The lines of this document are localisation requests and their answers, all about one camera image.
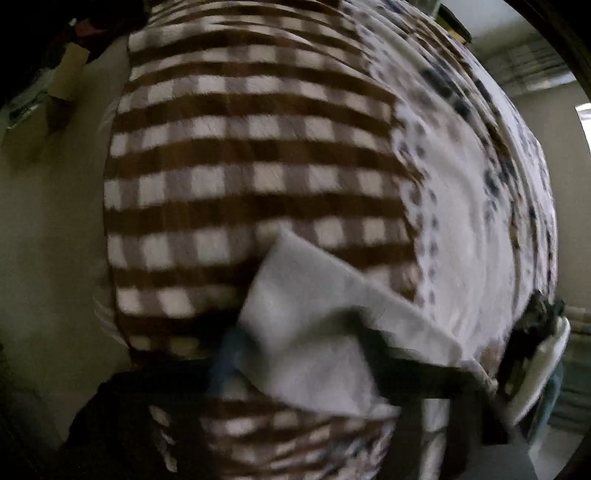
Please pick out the beige long-sleeve shirt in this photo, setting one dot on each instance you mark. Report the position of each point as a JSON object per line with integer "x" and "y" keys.
{"x": 304, "y": 356}

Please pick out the floral and checkered bedspread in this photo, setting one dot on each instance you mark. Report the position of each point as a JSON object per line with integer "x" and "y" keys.
{"x": 362, "y": 127}

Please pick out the folded white garment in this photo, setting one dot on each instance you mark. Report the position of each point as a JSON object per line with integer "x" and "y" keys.
{"x": 545, "y": 360}

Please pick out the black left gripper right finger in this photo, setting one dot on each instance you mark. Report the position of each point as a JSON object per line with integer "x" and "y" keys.
{"x": 449, "y": 426}

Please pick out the folded black garment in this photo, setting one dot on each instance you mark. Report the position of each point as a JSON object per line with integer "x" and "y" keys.
{"x": 538, "y": 322}

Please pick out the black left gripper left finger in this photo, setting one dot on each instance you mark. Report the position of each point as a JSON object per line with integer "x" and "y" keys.
{"x": 146, "y": 423}

